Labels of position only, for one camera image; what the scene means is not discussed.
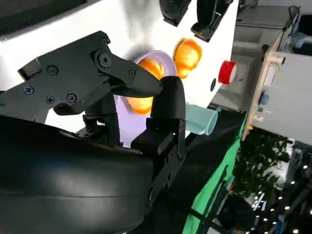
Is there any pale green mug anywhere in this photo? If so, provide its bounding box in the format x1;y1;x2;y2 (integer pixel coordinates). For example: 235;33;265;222
184;103;219;136

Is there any grey cabinet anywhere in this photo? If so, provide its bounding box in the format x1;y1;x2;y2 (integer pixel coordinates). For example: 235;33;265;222
207;4;300;113

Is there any black metal stand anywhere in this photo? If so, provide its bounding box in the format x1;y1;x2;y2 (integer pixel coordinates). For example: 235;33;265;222
187;164;234;234

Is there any black cloth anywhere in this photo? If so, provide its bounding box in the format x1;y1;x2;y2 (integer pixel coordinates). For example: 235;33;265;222
143;109;247;234

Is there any orange and white bread roll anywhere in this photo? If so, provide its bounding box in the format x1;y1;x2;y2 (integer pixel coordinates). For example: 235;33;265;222
172;38;203;79
128;59;164;115

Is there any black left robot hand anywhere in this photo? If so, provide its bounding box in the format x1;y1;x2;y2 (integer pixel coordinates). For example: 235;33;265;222
158;0;234;42

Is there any lilac plate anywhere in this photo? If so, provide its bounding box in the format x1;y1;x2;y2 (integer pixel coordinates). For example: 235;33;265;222
113;50;177;148

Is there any red cylinder with white rim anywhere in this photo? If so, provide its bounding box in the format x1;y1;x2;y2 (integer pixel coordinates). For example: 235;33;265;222
218;60;237;85

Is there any green cloth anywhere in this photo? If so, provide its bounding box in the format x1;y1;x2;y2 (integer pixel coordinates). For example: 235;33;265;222
181;119;247;234

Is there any dark green leafy plant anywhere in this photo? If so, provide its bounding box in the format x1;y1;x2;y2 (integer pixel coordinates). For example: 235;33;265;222
233;126;293;203

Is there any wooden frame with white panel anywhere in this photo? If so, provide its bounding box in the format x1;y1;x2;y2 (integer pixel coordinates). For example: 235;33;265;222
241;30;312;142

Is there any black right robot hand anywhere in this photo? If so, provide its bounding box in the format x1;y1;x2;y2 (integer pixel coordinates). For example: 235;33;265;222
0;30;187;234

